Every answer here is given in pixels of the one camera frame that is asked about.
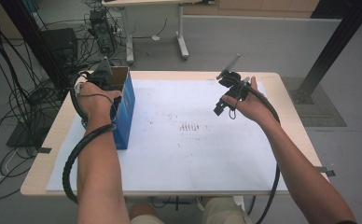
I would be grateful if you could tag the person's left leg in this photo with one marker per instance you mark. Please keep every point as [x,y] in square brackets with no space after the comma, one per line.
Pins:
[145,213]

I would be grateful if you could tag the grey computer tower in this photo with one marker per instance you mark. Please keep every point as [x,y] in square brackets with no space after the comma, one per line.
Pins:
[103,29]

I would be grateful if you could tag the wooden desk with white legs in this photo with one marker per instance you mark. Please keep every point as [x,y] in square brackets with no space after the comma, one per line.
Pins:
[182,34]

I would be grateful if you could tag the person's left hand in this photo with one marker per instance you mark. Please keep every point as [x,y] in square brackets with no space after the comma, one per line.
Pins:
[96,102]

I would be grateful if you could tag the white table mat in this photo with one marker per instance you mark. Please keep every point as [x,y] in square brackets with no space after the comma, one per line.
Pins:
[201,155]

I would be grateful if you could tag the person's right hand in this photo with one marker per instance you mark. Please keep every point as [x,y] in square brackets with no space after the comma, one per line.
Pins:
[253,107]

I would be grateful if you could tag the person's leg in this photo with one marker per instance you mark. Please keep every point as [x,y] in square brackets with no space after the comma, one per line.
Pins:
[222,211]
[145,213]

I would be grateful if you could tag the black metal post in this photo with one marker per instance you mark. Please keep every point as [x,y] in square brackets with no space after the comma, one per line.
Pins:
[30,34]
[334,43]

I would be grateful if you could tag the blue cardboard box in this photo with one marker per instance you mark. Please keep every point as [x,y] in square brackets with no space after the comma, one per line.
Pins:
[126,115]

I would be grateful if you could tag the person's right black sleeve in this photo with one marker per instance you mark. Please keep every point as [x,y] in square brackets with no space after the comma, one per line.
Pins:
[347,222]

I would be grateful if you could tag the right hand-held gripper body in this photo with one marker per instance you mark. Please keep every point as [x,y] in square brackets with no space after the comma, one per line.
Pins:
[235,85]

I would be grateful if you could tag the black box on floor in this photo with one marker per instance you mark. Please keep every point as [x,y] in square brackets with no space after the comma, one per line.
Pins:
[61,42]

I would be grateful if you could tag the grey floor mat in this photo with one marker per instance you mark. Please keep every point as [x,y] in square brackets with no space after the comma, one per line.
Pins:
[325,112]

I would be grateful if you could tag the white table leg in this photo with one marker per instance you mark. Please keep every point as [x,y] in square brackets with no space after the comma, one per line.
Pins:
[239,202]

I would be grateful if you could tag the grey tape piece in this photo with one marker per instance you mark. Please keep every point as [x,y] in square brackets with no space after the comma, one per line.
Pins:
[325,171]
[44,150]

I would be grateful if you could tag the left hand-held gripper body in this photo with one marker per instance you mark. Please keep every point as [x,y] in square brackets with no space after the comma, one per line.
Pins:
[103,76]

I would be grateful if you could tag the person's right leg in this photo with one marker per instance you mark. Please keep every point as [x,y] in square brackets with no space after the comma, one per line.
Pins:
[222,211]

